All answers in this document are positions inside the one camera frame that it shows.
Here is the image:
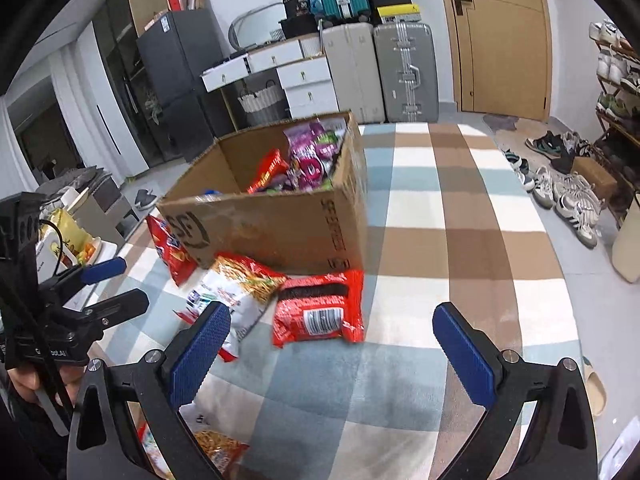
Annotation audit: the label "dark grey fridge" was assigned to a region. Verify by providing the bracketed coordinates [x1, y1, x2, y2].
[136, 9, 236, 163]

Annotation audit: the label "grey door mat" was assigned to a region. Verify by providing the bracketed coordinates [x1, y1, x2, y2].
[482, 112, 526, 133]

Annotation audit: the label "large white red noodle packet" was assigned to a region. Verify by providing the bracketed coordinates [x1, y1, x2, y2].
[177, 400, 251, 478]

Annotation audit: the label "plaid cloth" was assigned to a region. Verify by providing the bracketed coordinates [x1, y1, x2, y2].
[75, 120, 583, 480]

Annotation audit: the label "person's left hand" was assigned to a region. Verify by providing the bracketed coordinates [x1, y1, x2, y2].
[9, 362, 86, 408]

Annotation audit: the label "grey cloth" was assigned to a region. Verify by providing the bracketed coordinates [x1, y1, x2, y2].
[37, 165, 113, 196]

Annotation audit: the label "small brown box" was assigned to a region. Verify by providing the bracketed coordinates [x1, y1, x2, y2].
[571, 156, 618, 196]

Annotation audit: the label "woven laundry basket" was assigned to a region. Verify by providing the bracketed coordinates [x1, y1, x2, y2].
[237, 82, 290, 126]

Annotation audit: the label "pile of sneakers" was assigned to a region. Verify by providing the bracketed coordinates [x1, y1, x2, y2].
[500, 130, 606, 250]

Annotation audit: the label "wooden shoe rack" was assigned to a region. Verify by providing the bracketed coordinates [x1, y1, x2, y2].
[590, 20, 640, 231]

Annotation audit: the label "red white snack packet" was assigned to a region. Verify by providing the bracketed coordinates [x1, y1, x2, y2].
[134, 422, 168, 480]

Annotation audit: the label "white drawer desk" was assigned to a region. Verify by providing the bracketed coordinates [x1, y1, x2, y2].
[200, 35, 326, 93]

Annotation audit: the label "metal hoop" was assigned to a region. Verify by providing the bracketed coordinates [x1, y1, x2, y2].
[227, 2, 301, 51]

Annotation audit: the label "black printed bag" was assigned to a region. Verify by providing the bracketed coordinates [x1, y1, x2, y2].
[282, 0, 315, 20]

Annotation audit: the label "grey drawer unit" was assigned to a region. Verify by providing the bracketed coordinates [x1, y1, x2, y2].
[80, 175, 141, 241]

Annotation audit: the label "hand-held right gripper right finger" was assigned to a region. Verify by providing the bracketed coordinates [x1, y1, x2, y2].
[432, 302, 601, 480]

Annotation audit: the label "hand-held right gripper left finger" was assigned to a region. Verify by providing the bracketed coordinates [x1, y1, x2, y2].
[67, 301, 233, 480]

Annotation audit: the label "small purple candy bag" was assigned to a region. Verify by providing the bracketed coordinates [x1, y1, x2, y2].
[284, 119, 348, 161]

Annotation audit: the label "large purple candy bag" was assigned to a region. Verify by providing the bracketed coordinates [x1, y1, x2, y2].
[287, 147, 335, 191]

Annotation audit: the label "black storage box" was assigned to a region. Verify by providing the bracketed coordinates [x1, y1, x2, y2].
[279, 17, 321, 40]

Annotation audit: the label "shoe rack with shoes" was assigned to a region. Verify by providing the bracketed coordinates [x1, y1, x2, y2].
[589, 19, 640, 121]

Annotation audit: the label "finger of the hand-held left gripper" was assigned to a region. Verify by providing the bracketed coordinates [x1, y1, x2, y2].
[60, 289, 151, 333]
[50, 256, 127, 291]

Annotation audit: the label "beige suitcase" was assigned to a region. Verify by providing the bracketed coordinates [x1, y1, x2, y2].
[321, 22, 386, 125]

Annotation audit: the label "grey suitcase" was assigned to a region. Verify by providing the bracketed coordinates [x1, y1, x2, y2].
[372, 22, 441, 123]

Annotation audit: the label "black cable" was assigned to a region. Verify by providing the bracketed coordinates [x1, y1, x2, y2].
[37, 219, 76, 416]

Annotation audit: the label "brown cardboard box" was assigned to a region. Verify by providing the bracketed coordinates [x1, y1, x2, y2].
[156, 110, 369, 276]

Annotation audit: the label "beige slipper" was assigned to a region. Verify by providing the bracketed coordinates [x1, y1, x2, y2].
[580, 355, 608, 418]

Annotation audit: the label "dark red noodle packet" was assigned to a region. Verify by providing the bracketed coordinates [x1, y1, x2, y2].
[271, 269, 366, 348]

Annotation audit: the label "small red snack packet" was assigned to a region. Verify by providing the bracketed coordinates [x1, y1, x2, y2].
[246, 149, 291, 195]

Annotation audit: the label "tall cardboard box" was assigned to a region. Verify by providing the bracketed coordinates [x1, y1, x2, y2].
[125, 0, 168, 36]

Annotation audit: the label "white drawer cabinet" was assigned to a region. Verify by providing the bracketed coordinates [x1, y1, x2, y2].
[276, 56, 341, 120]

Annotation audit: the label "wooden door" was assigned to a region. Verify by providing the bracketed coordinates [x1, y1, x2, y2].
[434, 0, 553, 122]

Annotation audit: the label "dark glass cabinet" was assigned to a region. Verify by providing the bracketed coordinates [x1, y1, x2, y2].
[92, 0, 151, 161]

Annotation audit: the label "yellow printed bag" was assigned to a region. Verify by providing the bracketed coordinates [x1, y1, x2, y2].
[47, 209, 96, 266]

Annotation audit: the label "red chip bag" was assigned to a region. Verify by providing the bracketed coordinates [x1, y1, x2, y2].
[146, 214, 198, 287]

